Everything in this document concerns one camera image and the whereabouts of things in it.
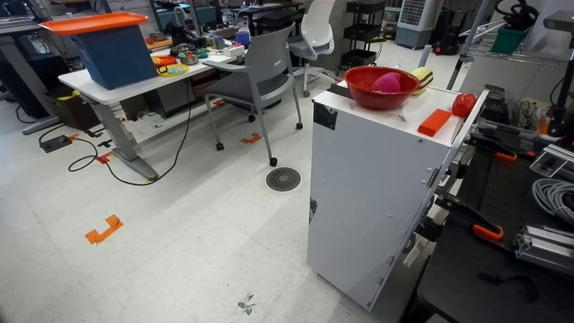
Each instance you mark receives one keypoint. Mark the yellow striped plush sponge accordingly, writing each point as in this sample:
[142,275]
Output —
[424,76]

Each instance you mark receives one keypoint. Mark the red plastic bowl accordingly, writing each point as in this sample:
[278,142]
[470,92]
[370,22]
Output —
[364,97]

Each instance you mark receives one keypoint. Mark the round grey floor disc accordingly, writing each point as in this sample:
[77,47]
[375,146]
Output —
[284,178]

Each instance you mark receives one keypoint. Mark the small orange floor tape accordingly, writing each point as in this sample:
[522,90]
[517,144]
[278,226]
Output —
[104,158]
[251,138]

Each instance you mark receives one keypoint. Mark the white toy kitchen cabinet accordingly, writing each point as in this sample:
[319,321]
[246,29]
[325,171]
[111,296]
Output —
[370,198]

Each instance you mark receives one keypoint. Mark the grey office chair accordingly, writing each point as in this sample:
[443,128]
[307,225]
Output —
[269,59]

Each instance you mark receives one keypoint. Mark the pink plush radish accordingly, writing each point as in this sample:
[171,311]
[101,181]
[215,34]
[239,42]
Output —
[386,83]

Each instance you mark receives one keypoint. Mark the black shelf cart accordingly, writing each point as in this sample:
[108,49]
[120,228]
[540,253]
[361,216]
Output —
[363,31]

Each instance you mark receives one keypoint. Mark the orange rectangular block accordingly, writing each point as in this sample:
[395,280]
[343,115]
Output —
[434,122]

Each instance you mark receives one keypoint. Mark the white air cooler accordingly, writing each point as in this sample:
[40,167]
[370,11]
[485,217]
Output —
[413,33]

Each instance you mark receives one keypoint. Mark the red toy pepper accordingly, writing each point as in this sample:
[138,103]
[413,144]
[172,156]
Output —
[463,104]

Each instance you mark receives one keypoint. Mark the white desk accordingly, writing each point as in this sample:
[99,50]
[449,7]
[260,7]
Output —
[113,90]

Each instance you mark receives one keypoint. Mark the blue storage bin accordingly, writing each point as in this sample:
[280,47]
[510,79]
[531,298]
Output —
[113,59]

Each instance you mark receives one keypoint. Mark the black power adapter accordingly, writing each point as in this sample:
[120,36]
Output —
[56,144]

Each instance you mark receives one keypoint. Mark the orange bin lid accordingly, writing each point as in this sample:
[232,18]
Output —
[92,22]

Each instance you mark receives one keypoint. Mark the black allen key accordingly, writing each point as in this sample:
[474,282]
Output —
[508,277]

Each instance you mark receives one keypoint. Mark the green bin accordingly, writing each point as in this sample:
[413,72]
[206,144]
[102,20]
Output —
[508,42]

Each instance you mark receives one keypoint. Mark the grey mounting plate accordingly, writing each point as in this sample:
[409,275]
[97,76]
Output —
[553,162]

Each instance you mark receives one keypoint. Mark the aluminium extrusion bar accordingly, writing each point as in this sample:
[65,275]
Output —
[544,244]

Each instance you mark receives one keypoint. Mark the grey standing desk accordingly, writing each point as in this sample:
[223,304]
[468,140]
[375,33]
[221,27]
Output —
[18,27]

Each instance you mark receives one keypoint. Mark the orange bracket-shaped floor tape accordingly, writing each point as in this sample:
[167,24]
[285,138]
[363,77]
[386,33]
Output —
[99,234]

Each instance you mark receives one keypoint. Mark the black camera tripod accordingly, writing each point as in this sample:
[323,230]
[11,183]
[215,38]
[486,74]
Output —
[565,90]

